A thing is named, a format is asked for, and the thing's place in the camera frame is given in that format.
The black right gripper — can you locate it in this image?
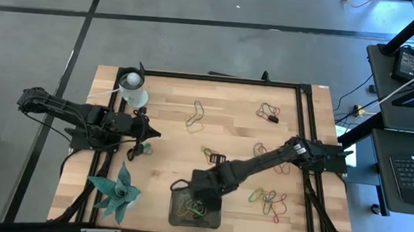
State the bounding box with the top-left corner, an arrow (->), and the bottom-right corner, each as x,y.
195,150 -> 243,214

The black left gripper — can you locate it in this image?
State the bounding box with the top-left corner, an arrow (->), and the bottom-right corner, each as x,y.
112,104 -> 149,157

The blue rubber band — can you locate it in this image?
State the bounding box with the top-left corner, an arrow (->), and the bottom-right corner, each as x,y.
251,141 -> 267,158
260,189 -> 278,217

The grey translucent plastic bin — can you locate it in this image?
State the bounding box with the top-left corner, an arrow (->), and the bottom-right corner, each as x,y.
167,186 -> 224,231

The teal artificial plant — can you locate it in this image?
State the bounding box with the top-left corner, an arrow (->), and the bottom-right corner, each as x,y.
83,158 -> 144,227

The translucent white cup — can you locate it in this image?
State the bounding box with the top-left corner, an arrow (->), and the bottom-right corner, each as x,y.
115,65 -> 152,109

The white ball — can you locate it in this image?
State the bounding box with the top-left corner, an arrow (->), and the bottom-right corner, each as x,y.
125,71 -> 142,87

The black stand strut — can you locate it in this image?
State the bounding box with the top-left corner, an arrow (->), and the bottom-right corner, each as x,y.
336,109 -> 389,151

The yellow power plug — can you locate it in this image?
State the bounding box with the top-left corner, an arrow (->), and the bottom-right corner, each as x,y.
351,104 -> 376,120

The black caster wheel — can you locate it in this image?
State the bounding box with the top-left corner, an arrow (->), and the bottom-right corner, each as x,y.
369,202 -> 383,216

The black desk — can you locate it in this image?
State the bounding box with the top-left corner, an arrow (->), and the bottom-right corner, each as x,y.
365,127 -> 414,218
360,42 -> 414,134

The white rod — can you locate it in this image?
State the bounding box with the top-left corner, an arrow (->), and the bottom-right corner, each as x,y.
366,53 -> 414,116

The black power adapter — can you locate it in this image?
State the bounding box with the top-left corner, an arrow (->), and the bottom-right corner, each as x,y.
391,46 -> 414,85

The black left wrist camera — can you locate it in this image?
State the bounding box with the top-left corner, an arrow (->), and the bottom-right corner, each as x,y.
141,121 -> 163,142

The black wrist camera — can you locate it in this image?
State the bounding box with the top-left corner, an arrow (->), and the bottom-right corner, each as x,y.
189,169 -> 212,195
141,121 -> 163,142

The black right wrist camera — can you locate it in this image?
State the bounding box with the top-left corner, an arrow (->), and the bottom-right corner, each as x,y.
189,169 -> 212,195

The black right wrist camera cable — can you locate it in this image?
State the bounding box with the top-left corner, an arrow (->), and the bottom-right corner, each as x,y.
170,178 -> 193,193

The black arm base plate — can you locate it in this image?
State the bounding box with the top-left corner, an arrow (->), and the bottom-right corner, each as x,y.
294,141 -> 350,175
68,116 -> 124,154

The white cable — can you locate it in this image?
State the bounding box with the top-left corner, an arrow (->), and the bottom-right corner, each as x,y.
86,86 -> 122,102

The black base cable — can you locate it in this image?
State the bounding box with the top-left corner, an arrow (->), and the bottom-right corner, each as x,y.
59,147 -> 81,179

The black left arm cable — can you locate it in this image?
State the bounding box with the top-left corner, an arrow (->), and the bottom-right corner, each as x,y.
24,110 -> 74,147

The black aluminium table frame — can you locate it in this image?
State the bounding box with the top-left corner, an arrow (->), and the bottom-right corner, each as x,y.
47,56 -> 366,232

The black floor cable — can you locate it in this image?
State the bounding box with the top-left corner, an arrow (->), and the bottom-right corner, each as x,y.
333,71 -> 375,115

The orange cable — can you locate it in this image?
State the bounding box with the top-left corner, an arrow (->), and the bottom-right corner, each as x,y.
342,0 -> 378,10

